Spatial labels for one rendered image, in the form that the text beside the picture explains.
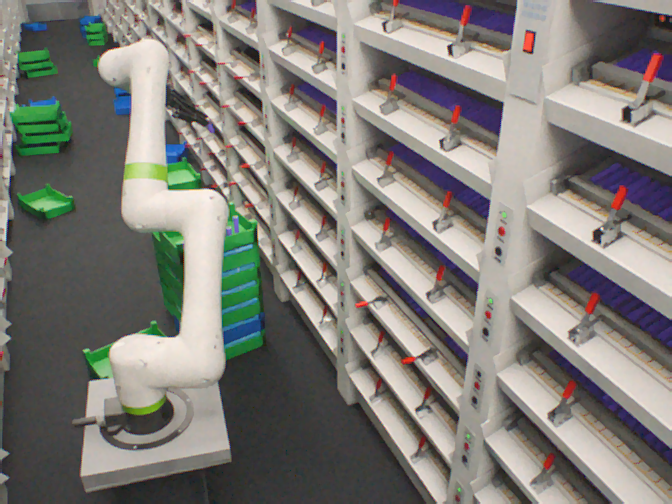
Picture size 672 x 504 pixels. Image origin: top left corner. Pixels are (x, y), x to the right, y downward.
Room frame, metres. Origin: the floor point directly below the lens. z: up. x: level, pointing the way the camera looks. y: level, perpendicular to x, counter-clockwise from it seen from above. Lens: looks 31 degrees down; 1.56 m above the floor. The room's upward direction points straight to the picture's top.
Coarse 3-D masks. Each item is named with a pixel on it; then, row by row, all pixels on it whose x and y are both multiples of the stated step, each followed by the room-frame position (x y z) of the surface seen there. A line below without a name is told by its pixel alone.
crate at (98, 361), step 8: (152, 328) 1.95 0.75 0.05; (160, 336) 1.94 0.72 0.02; (112, 344) 1.85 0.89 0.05; (88, 352) 1.78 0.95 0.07; (96, 352) 1.81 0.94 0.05; (104, 352) 1.83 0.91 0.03; (88, 360) 1.75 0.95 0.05; (96, 360) 1.80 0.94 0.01; (104, 360) 1.81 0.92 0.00; (96, 368) 1.76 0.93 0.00; (104, 368) 1.77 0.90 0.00; (96, 376) 1.70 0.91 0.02; (104, 376) 1.64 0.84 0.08; (112, 376) 1.72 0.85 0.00
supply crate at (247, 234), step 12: (228, 204) 2.07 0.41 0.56; (228, 216) 2.07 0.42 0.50; (240, 216) 2.03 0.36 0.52; (240, 228) 2.01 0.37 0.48; (252, 228) 1.91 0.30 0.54; (168, 240) 1.83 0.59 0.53; (180, 240) 1.92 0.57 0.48; (228, 240) 1.86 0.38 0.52; (240, 240) 1.88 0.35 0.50; (252, 240) 1.91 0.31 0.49; (180, 252) 1.76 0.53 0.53; (180, 264) 1.75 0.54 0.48
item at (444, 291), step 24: (360, 216) 1.59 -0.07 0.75; (384, 216) 1.55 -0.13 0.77; (360, 240) 1.53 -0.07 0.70; (384, 240) 1.45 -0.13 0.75; (408, 240) 1.41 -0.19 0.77; (384, 264) 1.40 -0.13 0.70; (408, 264) 1.35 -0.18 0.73; (432, 264) 1.29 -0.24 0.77; (408, 288) 1.28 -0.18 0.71; (432, 288) 1.21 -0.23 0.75; (456, 288) 1.20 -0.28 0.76; (432, 312) 1.17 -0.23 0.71; (456, 312) 1.14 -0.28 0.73; (456, 336) 1.08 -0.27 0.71
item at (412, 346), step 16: (352, 272) 1.58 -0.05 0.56; (368, 288) 1.52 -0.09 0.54; (368, 304) 1.47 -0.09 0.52; (384, 320) 1.38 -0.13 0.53; (400, 320) 1.36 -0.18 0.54; (400, 336) 1.30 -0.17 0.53; (416, 352) 1.23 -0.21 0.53; (432, 368) 1.17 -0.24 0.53; (448, 368) 1.16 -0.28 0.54; (448, 384) 1.11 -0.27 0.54; (448, 400) 1.08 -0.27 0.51
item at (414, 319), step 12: (372, 276) 1.54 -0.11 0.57; (384, 288) 1.48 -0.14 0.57; (396, 300) 1.41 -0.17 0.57; (396, 312) 1.38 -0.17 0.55; (408, 312) 1.36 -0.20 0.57; (420, 324) 1.30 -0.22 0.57; (420, 336) 1.27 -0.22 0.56; (432, 336) 1.25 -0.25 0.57; (444, 348) 1.20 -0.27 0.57; (456, 360) 1.15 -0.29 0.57; (456, 372) 1.12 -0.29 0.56
